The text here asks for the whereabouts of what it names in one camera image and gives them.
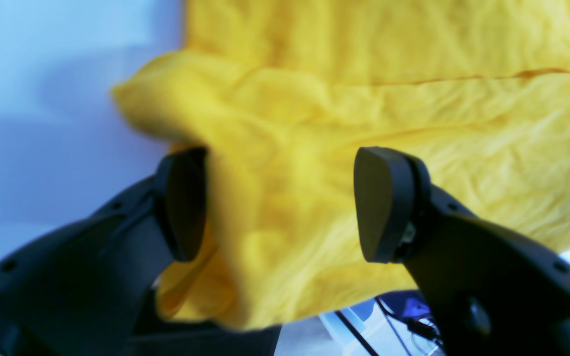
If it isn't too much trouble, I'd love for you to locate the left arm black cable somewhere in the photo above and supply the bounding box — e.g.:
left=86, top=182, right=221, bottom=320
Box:
left=334, top=297, right=446, bottom=356

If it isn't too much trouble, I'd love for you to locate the orange yellow t-shirt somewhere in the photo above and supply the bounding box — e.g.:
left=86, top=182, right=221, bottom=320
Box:
left=111, top=0, right=570, bottom=331

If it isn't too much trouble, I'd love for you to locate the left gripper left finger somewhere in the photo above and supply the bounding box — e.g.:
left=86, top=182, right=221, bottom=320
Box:
left=0, top=148, right=207, bottom=356

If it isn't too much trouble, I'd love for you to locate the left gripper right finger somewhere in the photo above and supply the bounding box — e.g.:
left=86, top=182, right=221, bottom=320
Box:
left=354, top=147, right=570, bottom=356

